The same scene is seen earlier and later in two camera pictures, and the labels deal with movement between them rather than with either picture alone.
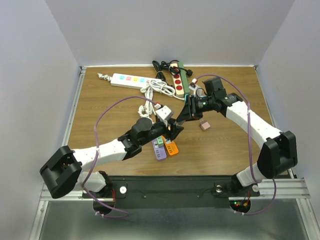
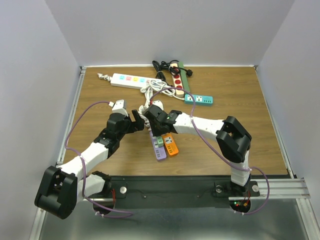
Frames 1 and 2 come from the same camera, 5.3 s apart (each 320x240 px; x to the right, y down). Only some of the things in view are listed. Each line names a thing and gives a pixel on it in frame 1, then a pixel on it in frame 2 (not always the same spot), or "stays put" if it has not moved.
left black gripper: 171,129 to 131,122
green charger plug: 160,141 stays put
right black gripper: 192,107 to 152,116
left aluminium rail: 76,194 stays put
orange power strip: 171,147 stays put
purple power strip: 160,152 stays put
